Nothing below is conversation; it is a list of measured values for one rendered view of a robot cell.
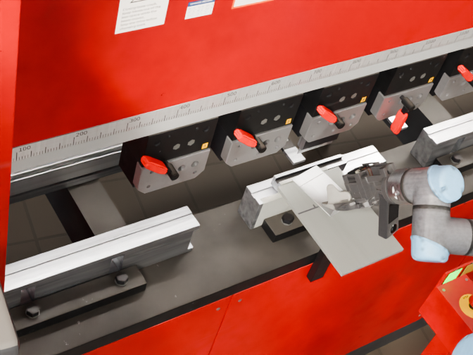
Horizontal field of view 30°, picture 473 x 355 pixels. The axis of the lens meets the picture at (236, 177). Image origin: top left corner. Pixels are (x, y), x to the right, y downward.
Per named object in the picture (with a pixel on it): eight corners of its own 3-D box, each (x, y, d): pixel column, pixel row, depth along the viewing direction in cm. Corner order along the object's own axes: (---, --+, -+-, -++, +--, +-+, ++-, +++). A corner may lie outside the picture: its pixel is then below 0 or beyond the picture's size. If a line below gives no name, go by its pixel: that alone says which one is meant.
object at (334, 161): (277, 192, 206) (281, 184, 204) (270, 183, 207) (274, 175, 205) (343, 170, 216) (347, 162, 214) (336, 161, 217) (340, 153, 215)
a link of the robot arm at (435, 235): (471, 263, 175) (474, 208, 176) (419, 258, 172) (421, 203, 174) (453, 265, 182) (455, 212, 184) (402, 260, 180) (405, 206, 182)
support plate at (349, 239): (341, 277, 191) (342, 274, 191) (276, 189, 204) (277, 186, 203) (402, 251, 200) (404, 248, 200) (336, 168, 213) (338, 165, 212)
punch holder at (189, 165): (136, 196, 169) (149, 137, 157) (116, 165, 173) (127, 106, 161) (203, 175, 176) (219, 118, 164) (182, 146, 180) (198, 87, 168)
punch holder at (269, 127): (223, 169, 179) (242, 112, 167) (203, 139, 183) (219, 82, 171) (283, 151, 186) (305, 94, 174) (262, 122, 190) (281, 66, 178)
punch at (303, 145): (299, 156, 200) (311, 127, 193) (294, 150, 201) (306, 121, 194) (333, 146, 205) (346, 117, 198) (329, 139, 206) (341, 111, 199)
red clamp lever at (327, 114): (327, 111, 176) (346, 124, 184) (316, 97, 177) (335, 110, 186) (321, 117, 176) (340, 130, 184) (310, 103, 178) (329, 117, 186)
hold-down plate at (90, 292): (13, 339, 177) (14, 332, 175) (3, 318, 179) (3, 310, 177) (145, 290, 191) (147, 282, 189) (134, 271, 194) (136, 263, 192)
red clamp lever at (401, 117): (395, 136, 200) (410, 106, 193) (383, 124, 202) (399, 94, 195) (400, 134, 201) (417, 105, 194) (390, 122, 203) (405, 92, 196)
